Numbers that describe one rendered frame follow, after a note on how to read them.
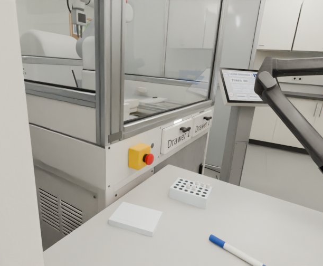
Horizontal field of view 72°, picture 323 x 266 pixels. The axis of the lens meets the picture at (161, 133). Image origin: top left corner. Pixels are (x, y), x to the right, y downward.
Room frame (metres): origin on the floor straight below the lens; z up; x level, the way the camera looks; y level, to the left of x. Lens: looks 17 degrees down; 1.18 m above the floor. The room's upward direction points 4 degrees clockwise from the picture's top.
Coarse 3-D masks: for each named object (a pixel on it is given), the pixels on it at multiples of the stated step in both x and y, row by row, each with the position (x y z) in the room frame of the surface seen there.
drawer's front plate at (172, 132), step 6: (186, 120) 1.06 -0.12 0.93; (192, 120) 1.11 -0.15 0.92; (174, 126) 0.94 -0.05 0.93; (180, 126) 0.99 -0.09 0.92; (186, 126) 1.05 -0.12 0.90; (162, 132) 0.87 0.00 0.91; (168, 132) 0.89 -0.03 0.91; (174, 132) 0.94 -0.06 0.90; (180, 132) 1.00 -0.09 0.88; (186, 132) 1.06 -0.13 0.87; (162, 138) 0.87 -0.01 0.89; (168, 138) 0.89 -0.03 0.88; (174, 138) 0.94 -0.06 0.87; (180, 138) 1.00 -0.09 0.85; (186, 138) 1.07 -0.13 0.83; (162, 144) 0.87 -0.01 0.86; (174, 144) 0.95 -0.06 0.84; (180, 144) 1.01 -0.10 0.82; (162, 150) 0.87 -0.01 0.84; (168, 150) 0.90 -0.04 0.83
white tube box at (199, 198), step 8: (176, 184) 0.67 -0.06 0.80; (184, 184) 0.68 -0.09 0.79; (192, 184) 0.67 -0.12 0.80; (200, 184) 0.68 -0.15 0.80; (176, 192) 0.63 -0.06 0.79; (184, 192) 0.62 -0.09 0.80; (192, 192) 0.63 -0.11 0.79; (200, 192) 0.63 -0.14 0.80; (208, 192) 0.63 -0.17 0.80; (184, 200) 0.62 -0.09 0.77; (192, 200) 0.61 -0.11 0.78; (200, 200) 0.60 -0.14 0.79; (208, 200) 0.63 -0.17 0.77
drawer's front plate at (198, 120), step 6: (204, 114) 1.27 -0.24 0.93; (210, 114) 1.37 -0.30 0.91; (198, 120) 1.19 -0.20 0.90; (204, 120) 1.28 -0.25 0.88; (210, 120) 1.38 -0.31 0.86; (192, 126) 1.15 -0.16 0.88; (198, 126) 1.20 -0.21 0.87; (204, 126) 1.29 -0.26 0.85; (192, 132) 1.14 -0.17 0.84; (198, 132) 1.22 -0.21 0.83
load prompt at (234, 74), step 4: (228, 72) 1.75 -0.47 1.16; (232, 72) 1.76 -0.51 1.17; (236, 72) 1.78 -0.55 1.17; (240, 72) 1.79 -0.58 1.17; (244, 72) 1.80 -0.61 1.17; (248, 72) 1.81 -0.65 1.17; (232, 76) 1.74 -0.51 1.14; (236, 76) 1.75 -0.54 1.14; (240, 76) 1.76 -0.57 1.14; (244, 76) 1.78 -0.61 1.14; (248, 76) 1.79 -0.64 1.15; (252, 76) 1.80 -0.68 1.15
